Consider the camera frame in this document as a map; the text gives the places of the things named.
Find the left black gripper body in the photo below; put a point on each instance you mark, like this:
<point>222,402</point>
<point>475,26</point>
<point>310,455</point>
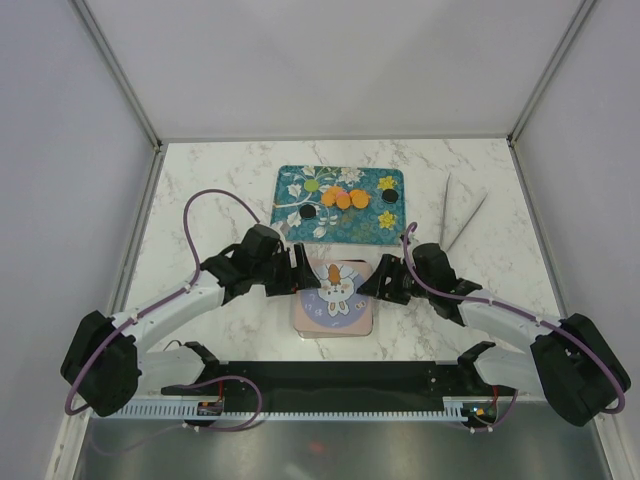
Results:
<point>281,278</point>

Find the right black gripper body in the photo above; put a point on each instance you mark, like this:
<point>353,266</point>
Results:
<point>402,284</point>

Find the silver tin lid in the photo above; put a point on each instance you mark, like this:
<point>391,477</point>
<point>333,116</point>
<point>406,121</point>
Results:
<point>335,300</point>

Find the cookie tin with liners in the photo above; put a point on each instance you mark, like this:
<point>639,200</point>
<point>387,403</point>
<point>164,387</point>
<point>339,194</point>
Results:
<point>332,334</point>

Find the steel kitchen tongs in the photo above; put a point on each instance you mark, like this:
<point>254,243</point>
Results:
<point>458,209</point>

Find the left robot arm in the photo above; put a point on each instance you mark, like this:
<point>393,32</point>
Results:
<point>104,362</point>

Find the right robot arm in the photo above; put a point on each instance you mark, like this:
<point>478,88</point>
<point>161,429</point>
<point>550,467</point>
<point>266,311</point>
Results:
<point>565,360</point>

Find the black round cookie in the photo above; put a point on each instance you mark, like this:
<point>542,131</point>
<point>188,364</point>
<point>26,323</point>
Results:
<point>307,212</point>

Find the teal floral tray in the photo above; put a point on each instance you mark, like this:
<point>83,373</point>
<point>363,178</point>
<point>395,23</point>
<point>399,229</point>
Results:
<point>368,221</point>

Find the orange cookie in pile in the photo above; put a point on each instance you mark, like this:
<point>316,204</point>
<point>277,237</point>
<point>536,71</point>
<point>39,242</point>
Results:
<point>342,200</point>

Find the light green cookie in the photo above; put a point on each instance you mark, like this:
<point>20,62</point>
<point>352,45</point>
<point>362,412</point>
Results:
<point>311,185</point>

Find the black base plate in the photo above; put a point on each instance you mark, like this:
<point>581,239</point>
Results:
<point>354,386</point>

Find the white cable duct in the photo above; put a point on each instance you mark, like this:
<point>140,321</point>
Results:
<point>192,410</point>

